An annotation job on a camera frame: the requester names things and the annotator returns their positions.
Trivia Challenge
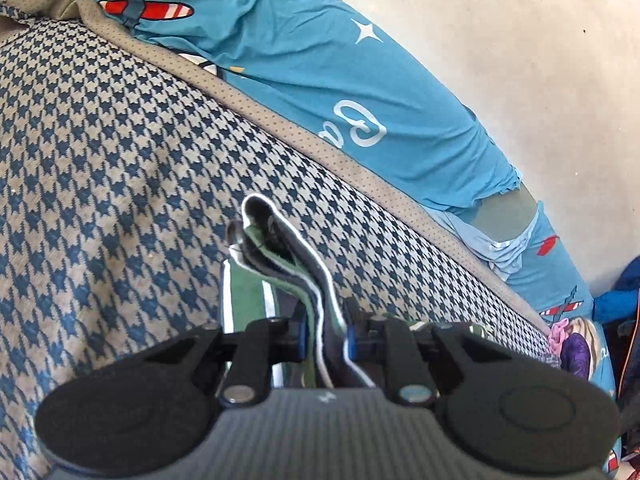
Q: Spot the green brown striped shirt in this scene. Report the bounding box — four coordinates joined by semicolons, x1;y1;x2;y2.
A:
219;193;497;390

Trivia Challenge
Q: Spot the pink purple cartoon pillow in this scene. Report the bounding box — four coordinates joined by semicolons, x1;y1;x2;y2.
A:
548;316;608;380

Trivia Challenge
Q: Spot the grey green headboard cushion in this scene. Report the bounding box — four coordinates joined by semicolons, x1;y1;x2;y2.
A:
471;183;537;242

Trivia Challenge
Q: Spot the houndstooth bed mat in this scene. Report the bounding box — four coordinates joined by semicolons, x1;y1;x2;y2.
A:
1;0;547;479

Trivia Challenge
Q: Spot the blue cartoon airplane quilt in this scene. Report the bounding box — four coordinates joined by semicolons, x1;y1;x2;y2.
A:
19;0;622;478

